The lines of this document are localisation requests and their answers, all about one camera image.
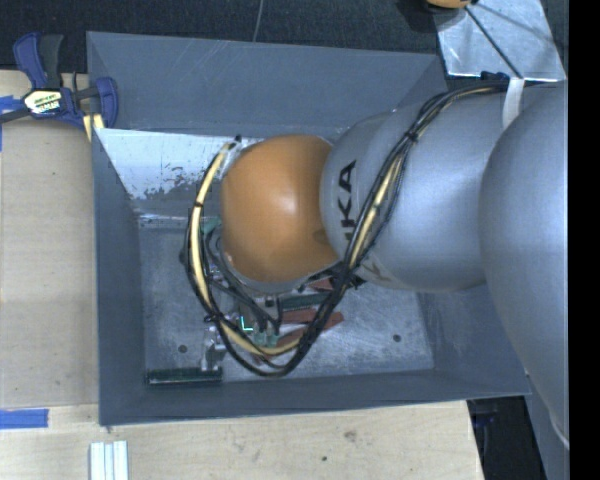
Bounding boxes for dark green flat block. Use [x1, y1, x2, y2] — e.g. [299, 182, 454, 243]
[282, 293, 332, 309]
[146, 366, 225, 385]

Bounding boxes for grey metal bin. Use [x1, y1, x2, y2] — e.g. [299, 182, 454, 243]
[85, 31, 533, 427]

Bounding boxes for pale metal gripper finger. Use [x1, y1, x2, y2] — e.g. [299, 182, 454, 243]
[202, 323, 227, 373]

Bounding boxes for pale wood flat board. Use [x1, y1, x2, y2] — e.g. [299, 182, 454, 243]
[0, 116, 101, 410]

